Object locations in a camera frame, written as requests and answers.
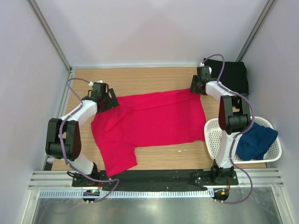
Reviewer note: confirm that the right aluminium corner post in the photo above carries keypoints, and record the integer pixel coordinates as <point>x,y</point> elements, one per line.
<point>267,8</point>

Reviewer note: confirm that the red t shirt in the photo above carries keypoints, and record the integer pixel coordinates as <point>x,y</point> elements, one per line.
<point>154,119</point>

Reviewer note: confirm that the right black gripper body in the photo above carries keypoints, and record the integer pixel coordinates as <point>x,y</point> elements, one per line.
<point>200,92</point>

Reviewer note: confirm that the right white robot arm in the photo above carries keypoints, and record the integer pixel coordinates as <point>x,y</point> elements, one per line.
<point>234,119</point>

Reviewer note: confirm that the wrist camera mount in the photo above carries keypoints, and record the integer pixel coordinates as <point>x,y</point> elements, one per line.
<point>91,84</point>
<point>202,65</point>

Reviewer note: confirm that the white plastic laundry basket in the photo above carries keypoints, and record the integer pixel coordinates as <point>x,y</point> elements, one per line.
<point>213,134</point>

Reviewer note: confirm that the white slotted cable duct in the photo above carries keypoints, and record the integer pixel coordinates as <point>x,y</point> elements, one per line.
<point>92,193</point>

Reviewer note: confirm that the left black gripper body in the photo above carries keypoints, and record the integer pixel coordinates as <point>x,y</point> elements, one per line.
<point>106,97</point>

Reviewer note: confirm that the left aluminium corner post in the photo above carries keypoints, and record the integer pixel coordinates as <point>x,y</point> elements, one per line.
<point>42,20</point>

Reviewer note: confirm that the aluminium front rail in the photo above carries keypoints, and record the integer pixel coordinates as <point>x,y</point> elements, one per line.
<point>261,177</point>

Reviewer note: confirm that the blue t shirt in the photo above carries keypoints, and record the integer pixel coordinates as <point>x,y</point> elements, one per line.
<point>255,143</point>

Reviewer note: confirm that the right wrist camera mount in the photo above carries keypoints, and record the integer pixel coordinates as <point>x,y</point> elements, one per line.
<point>202,65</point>

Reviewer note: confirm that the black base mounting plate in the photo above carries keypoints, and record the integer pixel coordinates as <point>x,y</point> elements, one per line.
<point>154,180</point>

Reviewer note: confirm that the folded black t shirt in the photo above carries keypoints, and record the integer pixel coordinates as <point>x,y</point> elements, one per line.
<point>234,75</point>

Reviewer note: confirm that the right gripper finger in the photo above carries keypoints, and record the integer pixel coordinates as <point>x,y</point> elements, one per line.
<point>202,93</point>
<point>194,87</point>

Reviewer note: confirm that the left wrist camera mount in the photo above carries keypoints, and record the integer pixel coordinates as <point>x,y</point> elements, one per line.
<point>91,84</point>

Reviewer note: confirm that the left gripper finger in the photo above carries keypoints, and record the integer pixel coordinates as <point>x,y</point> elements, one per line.
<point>113,99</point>
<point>104,108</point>

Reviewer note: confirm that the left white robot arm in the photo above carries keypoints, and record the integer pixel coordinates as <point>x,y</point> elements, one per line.
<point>63,140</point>

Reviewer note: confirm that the aluminium corner post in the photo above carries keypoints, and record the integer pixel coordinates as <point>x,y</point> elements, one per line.
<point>267,8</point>
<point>42,20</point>

